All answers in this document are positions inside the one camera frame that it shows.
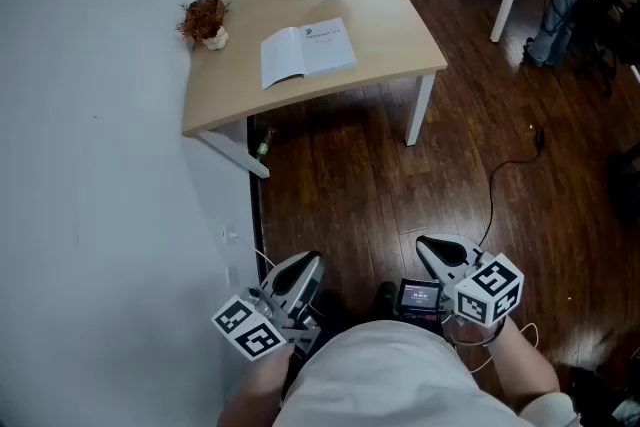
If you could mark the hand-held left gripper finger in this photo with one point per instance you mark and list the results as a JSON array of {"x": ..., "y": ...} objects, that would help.
[
  {"x": 267, "y": 282},
  {"x": 310, "y": 287}
]

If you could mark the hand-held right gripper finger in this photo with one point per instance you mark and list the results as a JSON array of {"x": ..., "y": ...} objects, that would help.
[
  {"x": 437, "y": 275},
  {"x": 472, "y": 249}
]

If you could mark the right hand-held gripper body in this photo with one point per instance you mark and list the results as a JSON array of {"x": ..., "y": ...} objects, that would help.
[{"x": 490, "y": 290}]

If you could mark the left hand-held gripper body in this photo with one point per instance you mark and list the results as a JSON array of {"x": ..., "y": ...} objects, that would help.
[{"x": 250, "y": 330}]

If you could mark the yellow-edged paperback book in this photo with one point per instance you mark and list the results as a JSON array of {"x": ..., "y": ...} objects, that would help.
[{"x": 325, "y": 50}]

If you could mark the person's right forearm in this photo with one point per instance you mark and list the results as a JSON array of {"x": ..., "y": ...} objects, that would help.
[{"x": 525, "y": 365}]

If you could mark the person's left forearm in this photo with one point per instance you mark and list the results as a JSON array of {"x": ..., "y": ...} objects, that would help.
[{"x": 255, "y": 390}]

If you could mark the black device with screen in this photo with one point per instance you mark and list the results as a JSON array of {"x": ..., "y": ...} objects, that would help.
[{"x": 420, "y": 300}]

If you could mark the person's black trousers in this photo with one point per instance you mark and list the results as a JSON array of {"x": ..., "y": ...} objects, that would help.
[{"x": 340, "y": 315}]

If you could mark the person's black shoe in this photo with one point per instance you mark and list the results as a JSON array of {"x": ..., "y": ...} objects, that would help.
[{"x": 386, "y": 300}]

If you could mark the person's white shirt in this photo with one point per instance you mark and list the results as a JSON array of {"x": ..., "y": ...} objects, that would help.
[{"x": 390, "y": 375}]

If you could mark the green glass bottle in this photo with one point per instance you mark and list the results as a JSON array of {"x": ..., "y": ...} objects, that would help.
[{"x": 265, "y": 145}]

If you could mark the black equipment pile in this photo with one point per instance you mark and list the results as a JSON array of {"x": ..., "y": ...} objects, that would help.
[{"x": 600, "y": 395}]

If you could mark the black chair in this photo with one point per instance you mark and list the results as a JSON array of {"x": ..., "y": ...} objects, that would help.
[{"x": 625, "y": 190}]

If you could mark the light wooden table white legs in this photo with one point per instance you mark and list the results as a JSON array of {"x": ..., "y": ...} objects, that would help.
[{"x": 240, "y": 80}]

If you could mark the brown dried plant white vase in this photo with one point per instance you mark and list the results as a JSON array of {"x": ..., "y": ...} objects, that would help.
[{"x": 202, "y": 17}]

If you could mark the white wall socket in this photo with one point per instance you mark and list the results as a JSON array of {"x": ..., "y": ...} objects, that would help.
[
  {"x": 230, "y": 235},
  {"x": 232, "y": 277}
]

